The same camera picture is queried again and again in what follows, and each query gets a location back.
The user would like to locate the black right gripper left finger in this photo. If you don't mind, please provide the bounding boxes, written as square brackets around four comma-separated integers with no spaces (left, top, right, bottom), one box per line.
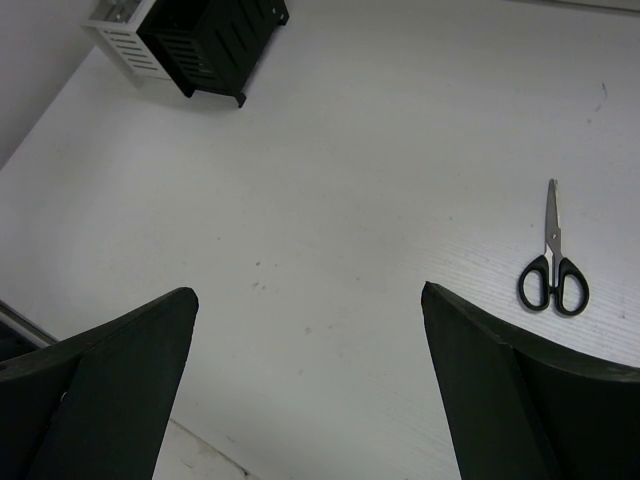
[1,287,199,479]

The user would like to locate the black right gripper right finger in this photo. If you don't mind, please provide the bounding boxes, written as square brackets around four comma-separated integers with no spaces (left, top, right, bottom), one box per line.
[421,283,639,479]

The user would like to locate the black handled scissors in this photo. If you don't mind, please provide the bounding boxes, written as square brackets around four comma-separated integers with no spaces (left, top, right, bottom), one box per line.
[517,179,590,317]

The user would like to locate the black slatted pen holder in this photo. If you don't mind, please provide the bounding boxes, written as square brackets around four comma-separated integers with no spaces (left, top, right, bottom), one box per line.
[137,0,289,106]

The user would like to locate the white slatted pen holder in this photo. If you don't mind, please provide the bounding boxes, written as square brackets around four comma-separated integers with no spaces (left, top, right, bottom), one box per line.
[81,0,170,87]

